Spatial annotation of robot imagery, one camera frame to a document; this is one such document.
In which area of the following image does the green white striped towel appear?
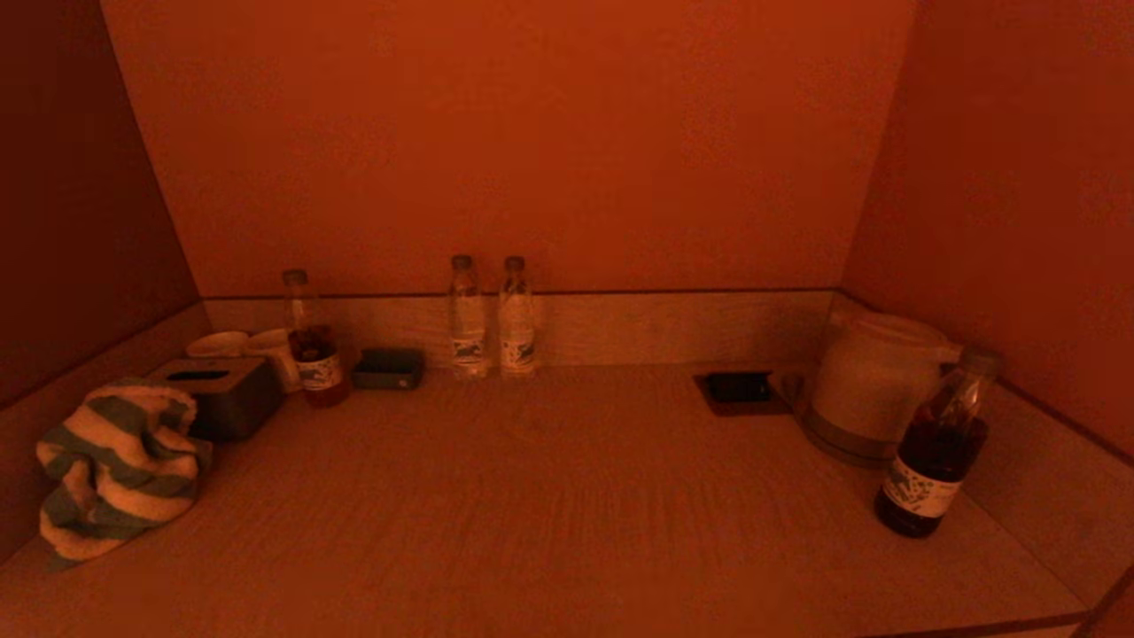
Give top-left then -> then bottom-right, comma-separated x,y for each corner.
35,378 -> 214,571

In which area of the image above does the clear water bottle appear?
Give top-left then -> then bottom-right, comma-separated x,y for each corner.
496,256 -> 536,378
447,254 -> 488,380

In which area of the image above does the black recessed power socket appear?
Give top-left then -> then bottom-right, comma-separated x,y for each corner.
694,370 -> 789,416

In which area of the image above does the small half-full tea bottle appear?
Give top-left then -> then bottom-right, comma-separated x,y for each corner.
282,269 -> 351,408

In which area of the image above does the white cup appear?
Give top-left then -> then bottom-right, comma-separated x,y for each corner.
184,331 -> 249,359
244,328 -> 302,393

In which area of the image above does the white electric kettle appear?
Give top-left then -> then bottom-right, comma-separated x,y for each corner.
797,310 -> 967,468

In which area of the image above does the grey tissue box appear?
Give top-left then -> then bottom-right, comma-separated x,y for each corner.
146,357 -> 286,442

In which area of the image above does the large dark tea bottle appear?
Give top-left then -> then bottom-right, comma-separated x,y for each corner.
874,347 -> 1004,539

